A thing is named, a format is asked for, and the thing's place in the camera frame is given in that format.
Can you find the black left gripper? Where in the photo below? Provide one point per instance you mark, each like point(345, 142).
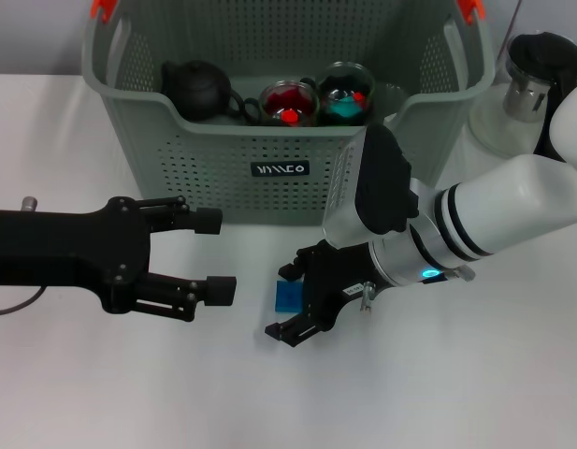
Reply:
point(73, 252)

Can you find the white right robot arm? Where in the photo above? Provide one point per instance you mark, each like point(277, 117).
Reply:
point(503, 201)

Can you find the grey perforated storage bin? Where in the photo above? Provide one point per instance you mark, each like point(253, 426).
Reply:
point(199, 187)

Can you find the silver wrist stub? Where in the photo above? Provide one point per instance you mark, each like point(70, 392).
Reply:
point(29, 203)
point(366, 297)

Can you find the blue square toy plate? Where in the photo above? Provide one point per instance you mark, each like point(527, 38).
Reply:
point(288, 297)

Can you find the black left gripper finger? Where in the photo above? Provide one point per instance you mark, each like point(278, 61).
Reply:
point(220, 291)

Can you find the silver left wrist stub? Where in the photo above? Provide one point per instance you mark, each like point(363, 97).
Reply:
point(29, 203)

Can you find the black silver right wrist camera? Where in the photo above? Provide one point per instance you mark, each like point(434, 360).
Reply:
point(377, 187)

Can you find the thin dark wall strip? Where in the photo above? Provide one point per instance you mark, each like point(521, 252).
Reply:
point(513, 23)

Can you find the silver right wrist stub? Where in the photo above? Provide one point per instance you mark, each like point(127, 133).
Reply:
point(366, 297)

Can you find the glass teacup black holder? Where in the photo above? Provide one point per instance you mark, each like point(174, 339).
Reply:
point(371, 93)
point(311, 110)
point(311, 81)
point(337, 86)

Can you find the small red toy brick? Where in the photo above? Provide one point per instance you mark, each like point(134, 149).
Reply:
point(359, 97)
point(289, 117)

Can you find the cyan square toy plate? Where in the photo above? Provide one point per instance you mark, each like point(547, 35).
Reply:
point(344, 108)

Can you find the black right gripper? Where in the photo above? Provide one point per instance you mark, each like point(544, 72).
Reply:
point(335, 276)

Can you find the dark clay teapot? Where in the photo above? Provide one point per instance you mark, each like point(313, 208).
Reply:
point(199, 91)

